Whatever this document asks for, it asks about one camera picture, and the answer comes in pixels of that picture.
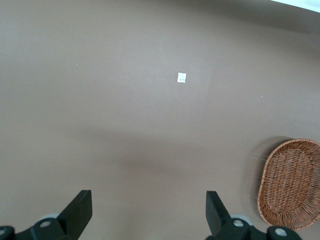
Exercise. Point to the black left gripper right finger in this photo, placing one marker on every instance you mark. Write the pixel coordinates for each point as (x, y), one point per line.
(216, 215)

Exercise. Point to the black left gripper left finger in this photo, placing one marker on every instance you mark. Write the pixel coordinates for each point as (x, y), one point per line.
(75, 212)

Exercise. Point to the brown oval wicker basket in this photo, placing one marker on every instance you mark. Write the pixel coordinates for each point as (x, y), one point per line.
(287, 182)

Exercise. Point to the small white paper sticker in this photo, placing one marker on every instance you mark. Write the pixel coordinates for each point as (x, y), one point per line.
(181, 77)

